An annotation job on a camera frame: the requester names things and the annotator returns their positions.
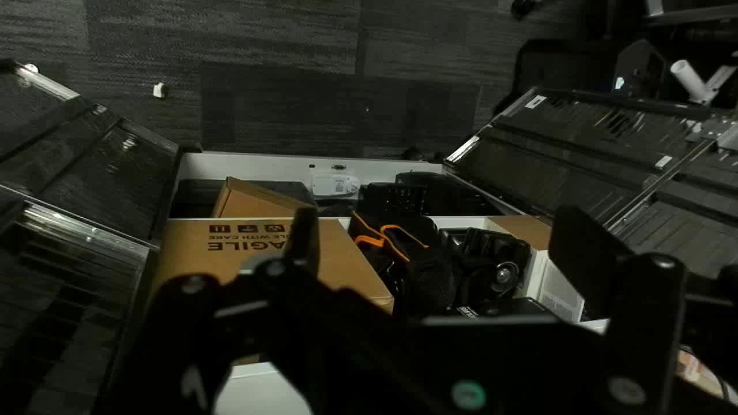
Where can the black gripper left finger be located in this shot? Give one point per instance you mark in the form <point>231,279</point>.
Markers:
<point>192,324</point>

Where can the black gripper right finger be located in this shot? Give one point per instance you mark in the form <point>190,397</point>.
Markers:
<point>642,330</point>

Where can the small white carton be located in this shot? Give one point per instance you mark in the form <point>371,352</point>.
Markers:
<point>557,288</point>

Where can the black round lens device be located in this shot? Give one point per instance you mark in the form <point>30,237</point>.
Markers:
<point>492,266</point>

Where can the tall steel tray rack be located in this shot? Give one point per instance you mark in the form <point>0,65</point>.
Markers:
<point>84,199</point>

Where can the dark slatted metal rack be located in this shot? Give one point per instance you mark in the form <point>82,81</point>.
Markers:
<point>615,169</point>

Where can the white metal shelving unit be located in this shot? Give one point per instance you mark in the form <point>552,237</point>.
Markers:
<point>262,161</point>

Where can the white tube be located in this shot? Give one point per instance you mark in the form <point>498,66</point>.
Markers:
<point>692,81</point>

